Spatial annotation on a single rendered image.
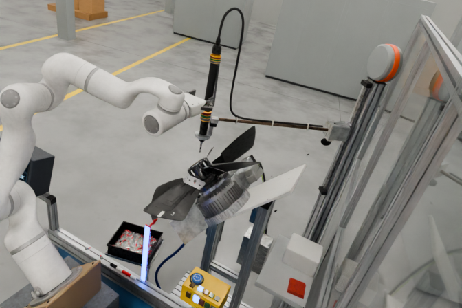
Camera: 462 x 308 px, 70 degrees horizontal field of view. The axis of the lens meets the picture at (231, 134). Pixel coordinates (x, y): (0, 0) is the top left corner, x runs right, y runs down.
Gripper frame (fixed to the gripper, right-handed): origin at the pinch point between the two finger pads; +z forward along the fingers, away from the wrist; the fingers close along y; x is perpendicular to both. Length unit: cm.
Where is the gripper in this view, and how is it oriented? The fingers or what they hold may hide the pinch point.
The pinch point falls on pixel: (202, 97)
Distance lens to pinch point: 130.4
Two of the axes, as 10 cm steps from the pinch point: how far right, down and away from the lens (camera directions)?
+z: 4.3, -3.7, 8.2
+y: 8.8, 3.6, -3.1
